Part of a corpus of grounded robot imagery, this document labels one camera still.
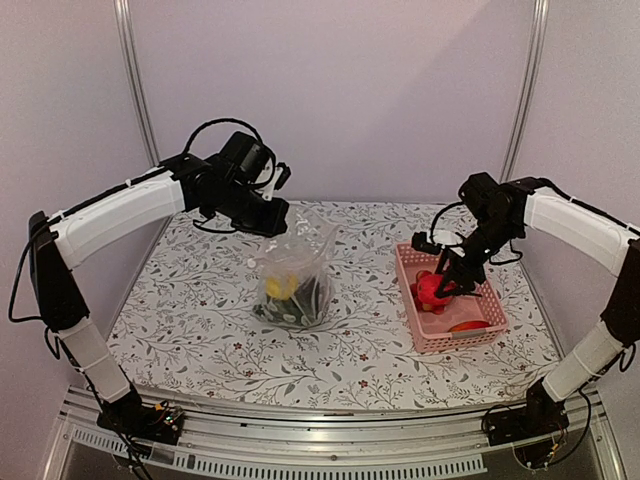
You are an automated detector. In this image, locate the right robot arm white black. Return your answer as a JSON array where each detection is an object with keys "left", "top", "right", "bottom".
[{"left": 427, "top": 173, "right": 639, "bottom": 436}]

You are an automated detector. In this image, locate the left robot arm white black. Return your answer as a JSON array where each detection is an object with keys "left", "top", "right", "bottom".
[{"left": 29, "top": 131, "right": 291, "bottom": 434}]

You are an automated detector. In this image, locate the left aluminium frame post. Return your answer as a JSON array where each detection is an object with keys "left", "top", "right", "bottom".
[{"left": 113, "top": 0, "right": 160, "bottom": 166}]

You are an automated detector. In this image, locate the red strawberry toy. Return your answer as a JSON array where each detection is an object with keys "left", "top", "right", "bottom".
[{"left": 410, "top": 270, "right": 452, "bottom": 315}]

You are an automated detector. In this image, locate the clear zip top bag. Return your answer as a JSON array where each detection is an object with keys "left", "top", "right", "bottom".
[{"left": 249, "top": 205, "right": 338, "bottom": 329}]

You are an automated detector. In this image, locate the floral patterned tablecloth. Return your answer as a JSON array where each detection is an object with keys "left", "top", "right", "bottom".
[{"left": 108, "top": 202, "right": 558, "bottom": 409}]

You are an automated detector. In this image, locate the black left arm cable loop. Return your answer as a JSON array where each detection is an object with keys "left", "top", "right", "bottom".
[{"left": 182, "top": 117, "right": 266, "bottom": 156}]

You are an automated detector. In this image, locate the front aluminium rail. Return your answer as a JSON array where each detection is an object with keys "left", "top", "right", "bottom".
[{"left": 42, "top": 387, "right": 626, "bottom": 480}]

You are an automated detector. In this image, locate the yellow lemon toy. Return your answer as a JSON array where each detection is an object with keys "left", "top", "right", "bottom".
[{"left": 265, "top": 275, "right": 298, "bottom": 301}]

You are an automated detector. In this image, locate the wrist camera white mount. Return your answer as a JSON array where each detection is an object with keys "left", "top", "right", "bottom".
[
  {"left": 256, "top": 162, "right": 291, "bottom": 201},
  {"left": 411, "top": 230, "right": 463, "bottom": 255}
]

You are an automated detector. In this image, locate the pink perforated plastic basket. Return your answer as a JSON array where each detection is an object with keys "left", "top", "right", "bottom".
[{"left": 395, "top": 243, "right": 509, "bottom": 353}]

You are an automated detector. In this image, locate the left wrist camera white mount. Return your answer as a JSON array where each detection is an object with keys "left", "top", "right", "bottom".
[{"left": 256, "top": 162, "right": 291, "bottom": 201}]

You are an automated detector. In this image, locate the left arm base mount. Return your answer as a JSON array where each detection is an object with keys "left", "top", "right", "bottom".
[{"left": 97, "top": 392, "right": 185, "bottom": 446}]

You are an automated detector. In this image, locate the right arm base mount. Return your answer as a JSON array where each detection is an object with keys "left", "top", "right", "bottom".
[{"left": 481, "top": 380, "right": 569, "bottom": 469}]

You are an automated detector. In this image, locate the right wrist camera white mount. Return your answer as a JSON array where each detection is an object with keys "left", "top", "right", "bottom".
[{"left": 411, "top": 230, "right": 463, "bottom": 255}]

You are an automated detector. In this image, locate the aluminium frame post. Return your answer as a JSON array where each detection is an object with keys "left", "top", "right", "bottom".
[
  {"left": 113, "top": 0, "right": 160, "bottom": 166},
  {"left": 499, "top": 0, "right": 550, "bottom": 182}
]

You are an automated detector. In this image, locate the right aluminium frame post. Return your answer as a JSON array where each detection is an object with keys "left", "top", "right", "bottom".
[{"left": 499, "top": 0, "right": 550, "bottom": 182}]

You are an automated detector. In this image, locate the orange red mango toy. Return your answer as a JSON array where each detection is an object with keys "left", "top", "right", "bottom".
[{"left": 449, "top": 320, "right": 491, "bottom": 333}]

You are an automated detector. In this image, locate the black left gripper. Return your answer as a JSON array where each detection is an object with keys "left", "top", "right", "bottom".
[{"left": 206, "top": 180, "right": 290, "bottom": 237}]

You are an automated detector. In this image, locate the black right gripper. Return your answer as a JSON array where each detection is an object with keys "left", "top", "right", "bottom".
[{"left": 434, "top": 215, "right": 520, "bottom": 298}]

